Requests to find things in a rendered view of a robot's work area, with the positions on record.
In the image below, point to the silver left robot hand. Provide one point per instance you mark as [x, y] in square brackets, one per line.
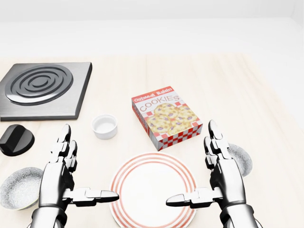
[53, 183]

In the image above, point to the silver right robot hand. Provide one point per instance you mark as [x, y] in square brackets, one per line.
[228, 183]

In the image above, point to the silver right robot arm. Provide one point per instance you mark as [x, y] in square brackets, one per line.
[240, 217]

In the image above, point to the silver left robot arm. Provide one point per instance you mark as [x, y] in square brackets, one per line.
[46, 217]

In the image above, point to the patterned grey bowl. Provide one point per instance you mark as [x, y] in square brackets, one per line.
[20, 187]
[242, 159]

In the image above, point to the white plate with red rings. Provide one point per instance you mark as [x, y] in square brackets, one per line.
[152, 190]

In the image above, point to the flat dark stove plate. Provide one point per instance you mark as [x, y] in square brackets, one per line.
[42, 91]

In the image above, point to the round black stove knob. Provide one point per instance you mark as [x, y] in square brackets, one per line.
[16, 140]

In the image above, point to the small white ramekin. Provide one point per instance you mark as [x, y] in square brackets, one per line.
[104, 126]

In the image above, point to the oatmeal raisin cookies box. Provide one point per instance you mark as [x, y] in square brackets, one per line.
[166, 117]

